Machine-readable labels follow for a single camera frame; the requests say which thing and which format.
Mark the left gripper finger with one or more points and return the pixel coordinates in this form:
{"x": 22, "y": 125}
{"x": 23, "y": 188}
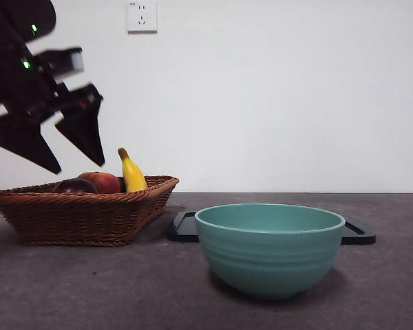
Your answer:
{"x": 24, "y": 141}
{"x": 84, "y": 134}

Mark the dark purple plum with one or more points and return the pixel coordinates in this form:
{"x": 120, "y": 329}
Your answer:
{"x": 74, "y": 187}

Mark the teal ribbed bowl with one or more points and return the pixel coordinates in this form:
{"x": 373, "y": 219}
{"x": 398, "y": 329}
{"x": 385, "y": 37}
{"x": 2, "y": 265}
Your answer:
{"x": 270, "y": 261}

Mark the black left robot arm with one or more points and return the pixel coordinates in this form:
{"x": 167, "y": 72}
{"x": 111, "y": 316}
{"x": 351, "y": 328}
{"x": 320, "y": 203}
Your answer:
{"x": 7, "y": 34}

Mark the red orange peach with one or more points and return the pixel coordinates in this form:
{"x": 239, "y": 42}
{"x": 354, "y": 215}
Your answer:
{"x": 105, "y": 181}

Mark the yellow banana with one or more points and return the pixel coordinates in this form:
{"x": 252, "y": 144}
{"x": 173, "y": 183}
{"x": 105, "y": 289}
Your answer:
{"x": 133, "y": 175}

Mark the brown wicker basket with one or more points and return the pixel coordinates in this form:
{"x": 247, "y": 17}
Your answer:
{"x": 75, "y": 220}

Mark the black rectangular tray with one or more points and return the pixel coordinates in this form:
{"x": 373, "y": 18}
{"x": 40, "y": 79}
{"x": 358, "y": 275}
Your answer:
{"x": 181, "y": 237}

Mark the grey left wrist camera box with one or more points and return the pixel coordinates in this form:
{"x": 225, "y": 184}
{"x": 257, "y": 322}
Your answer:
{"x": 63, "y": 62}

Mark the white wall power socket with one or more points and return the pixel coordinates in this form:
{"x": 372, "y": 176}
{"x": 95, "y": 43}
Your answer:
{"x": 142, "y": 18}

